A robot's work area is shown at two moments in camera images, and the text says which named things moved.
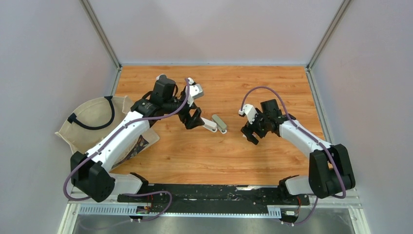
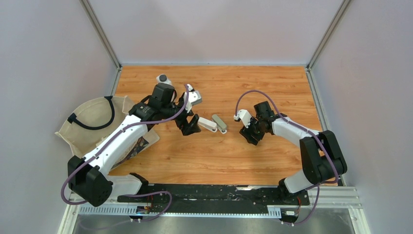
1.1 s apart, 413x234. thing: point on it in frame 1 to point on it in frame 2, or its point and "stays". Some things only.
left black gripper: x=193 y=121 to x=187 y=128
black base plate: x=213 y=198 stays
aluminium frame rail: x=100 y=31 stays
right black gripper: x=248 y=129 stays
